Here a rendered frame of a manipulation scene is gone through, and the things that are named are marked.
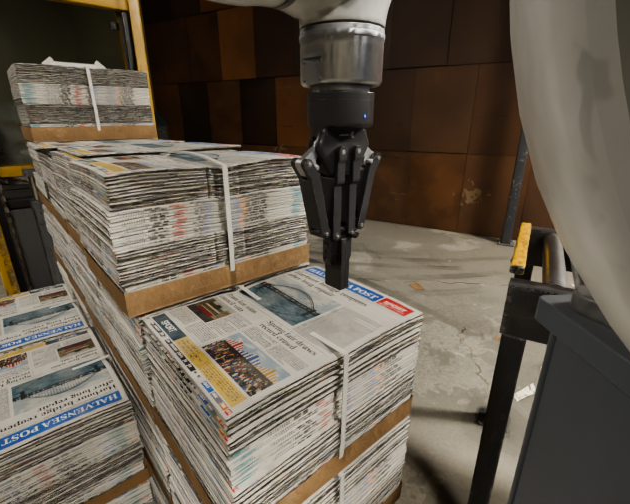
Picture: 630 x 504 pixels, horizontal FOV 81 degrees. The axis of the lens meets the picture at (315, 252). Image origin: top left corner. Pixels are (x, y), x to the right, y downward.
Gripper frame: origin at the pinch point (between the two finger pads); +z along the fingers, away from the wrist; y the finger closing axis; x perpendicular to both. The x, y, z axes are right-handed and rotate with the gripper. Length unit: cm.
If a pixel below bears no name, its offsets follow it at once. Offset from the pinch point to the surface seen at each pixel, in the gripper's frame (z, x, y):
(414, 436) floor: 96, -24, -68
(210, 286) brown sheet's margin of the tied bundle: 11.1, -26.3, 5.9
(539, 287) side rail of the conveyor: 16, 10, -50
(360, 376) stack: 19.2, 1.7, -3.9
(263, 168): -8.7, -26.8, -7.0
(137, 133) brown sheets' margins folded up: -12, -114, -12
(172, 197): -5.6, -27.2, 10.2
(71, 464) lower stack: 45, -38, 32
